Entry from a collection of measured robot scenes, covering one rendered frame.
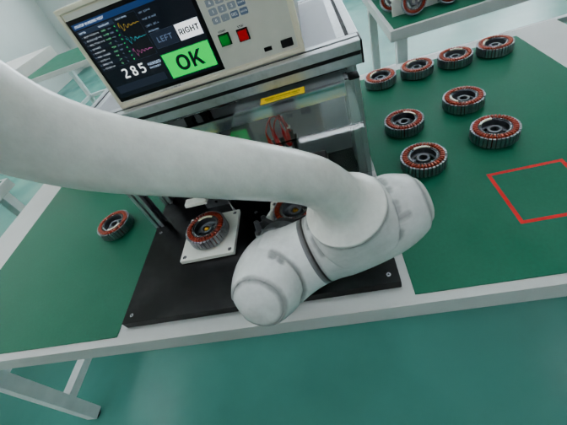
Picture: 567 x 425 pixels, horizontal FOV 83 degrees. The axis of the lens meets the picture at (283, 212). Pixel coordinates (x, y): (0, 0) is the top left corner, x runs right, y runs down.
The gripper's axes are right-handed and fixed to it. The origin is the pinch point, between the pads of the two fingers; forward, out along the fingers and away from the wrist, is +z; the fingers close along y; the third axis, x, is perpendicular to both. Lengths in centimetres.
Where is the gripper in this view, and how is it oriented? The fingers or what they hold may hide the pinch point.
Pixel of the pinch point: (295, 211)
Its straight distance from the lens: 79.1
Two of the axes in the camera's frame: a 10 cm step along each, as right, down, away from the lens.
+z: 1.4, -2.9, 9.5
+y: 9.6, -2.0, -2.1
